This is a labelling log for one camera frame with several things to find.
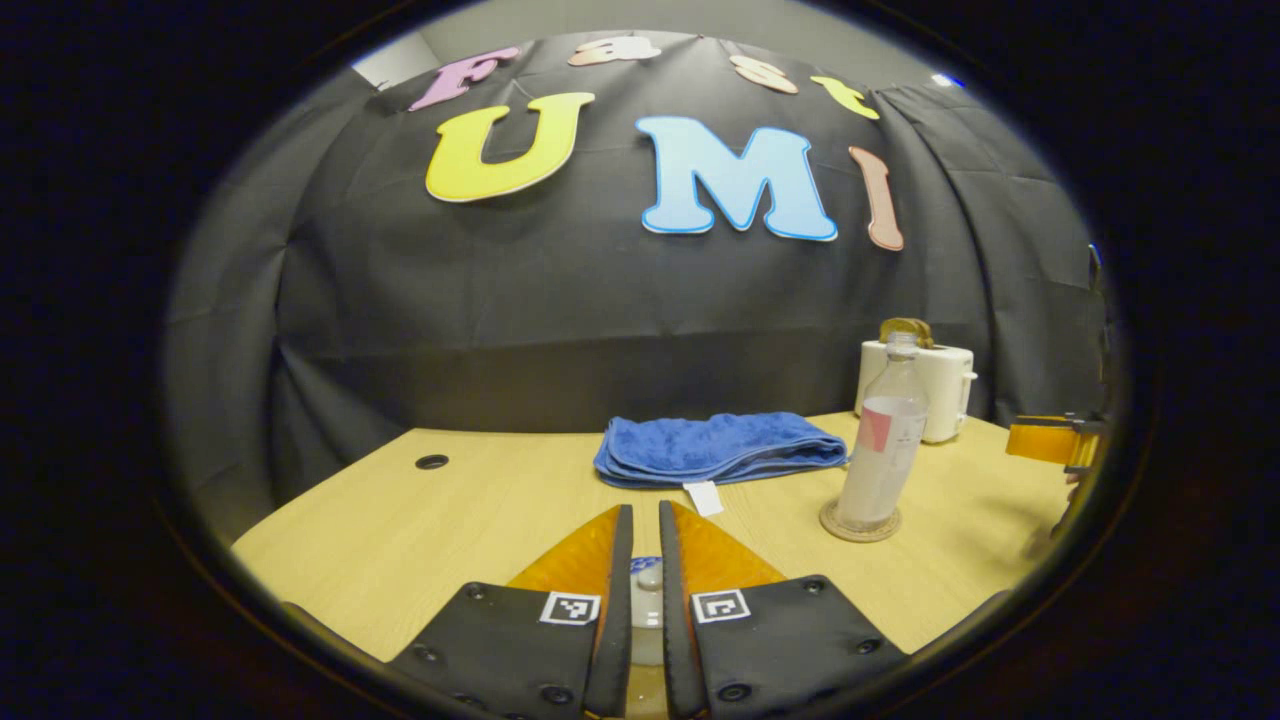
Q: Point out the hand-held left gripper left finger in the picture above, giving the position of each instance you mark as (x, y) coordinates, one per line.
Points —
(520, 650)

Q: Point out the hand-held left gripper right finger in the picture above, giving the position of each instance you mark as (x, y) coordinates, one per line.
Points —
(780, 650)

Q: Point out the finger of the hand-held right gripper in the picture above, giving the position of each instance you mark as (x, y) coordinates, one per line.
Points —
(1040, 440)

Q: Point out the white teacup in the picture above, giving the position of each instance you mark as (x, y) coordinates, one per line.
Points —
(647, 648)

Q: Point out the round brown coaster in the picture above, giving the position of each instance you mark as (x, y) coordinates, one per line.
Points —
(860, 530)

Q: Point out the clear plastic water bottle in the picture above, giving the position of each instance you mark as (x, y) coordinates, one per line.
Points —
(880, 470)

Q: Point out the white toaster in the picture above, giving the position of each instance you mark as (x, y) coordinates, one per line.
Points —
(950, 390)

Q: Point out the brown toast slice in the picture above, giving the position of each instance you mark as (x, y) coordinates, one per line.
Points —
(923, 332)
(893, 330)

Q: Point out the folded blue towel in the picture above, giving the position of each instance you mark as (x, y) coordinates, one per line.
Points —
(720, 450)

